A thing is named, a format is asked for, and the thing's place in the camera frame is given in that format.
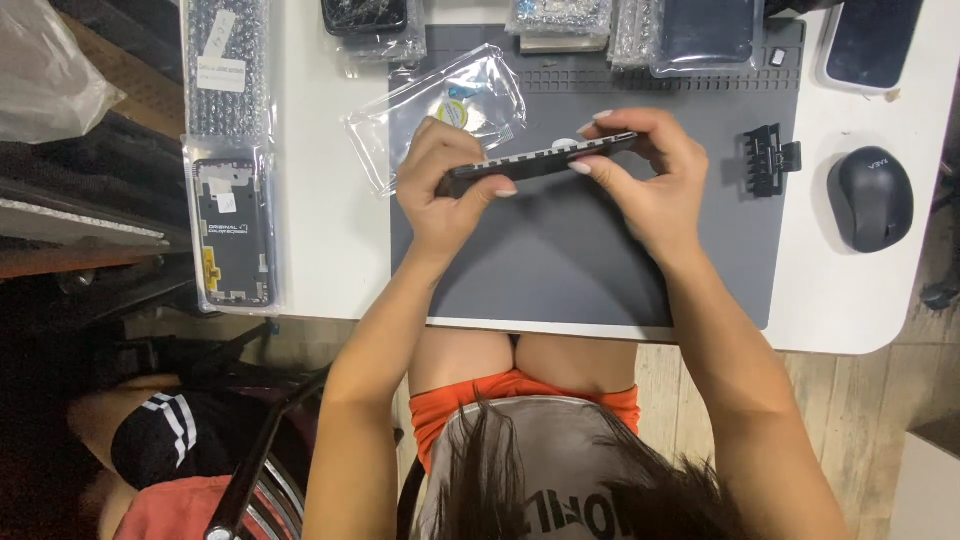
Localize person's right hand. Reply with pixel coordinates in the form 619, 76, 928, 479
567, 108, 711, 262

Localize person's left hand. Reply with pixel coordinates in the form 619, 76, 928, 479
395, 116, 519, 258

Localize black smartphone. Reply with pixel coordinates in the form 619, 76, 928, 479
437, 131, 639, 200

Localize clear plastic parts bag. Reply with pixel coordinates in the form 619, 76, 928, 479
341, 43, 528, 198

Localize round yellow white sticker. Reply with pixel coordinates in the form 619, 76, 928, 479
437, 99, 471, 130

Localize black plastic clamp tool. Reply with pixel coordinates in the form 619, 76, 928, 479
743, 123, 803, 199

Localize grey silicone repair mat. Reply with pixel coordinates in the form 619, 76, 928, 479
389, 18, 808, 332

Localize person's left leg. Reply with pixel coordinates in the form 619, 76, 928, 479
407, 326, 520, 399

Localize person's leg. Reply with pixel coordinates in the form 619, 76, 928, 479
407, 326, 520, 399
516, 332, 639, 397

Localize narrow bubble wrap packet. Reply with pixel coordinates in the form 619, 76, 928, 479
607, 0, 663, 72

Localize dark screen in bubble wrap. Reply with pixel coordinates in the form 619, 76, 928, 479
649, 0, 767, 80

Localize flat pale box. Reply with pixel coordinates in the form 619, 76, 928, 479
519, 33, 611, 56

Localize person's right leg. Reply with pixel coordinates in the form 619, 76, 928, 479
516, 332, 639, 397

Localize phone screen in clear packaging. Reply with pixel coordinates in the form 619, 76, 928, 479
182, 137, 282, 316

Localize cracked black phone screen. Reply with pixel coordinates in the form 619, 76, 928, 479
321, 0, 409, 38

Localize black computer mouse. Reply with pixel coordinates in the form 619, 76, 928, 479
826, 145, 915, 255

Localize person's orange shorts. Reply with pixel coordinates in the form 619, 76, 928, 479
409, 368, 643, 472

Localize small bubble wrap packet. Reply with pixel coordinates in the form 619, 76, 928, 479
504, 0, 615, 39

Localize long bubble wrap packet, labels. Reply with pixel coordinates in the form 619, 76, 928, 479
180, 0, 273, 145

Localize smartphone in white case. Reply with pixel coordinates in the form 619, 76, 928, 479
815, 0, 927, 96

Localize person's grey printed shirt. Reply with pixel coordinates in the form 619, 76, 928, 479
414, 395, 680, 540

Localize black chair base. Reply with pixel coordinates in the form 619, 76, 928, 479
919, 168, 960, 313

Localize dark shelf unit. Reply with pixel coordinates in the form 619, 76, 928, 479
0, 0, 198, 331

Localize white box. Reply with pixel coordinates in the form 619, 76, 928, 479
887, 418, 960, 540

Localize white plastic bag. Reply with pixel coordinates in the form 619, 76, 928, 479
0, 0, 127, 146

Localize black chair with chrome frame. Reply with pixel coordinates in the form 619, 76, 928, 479
202, 365, 333, 540

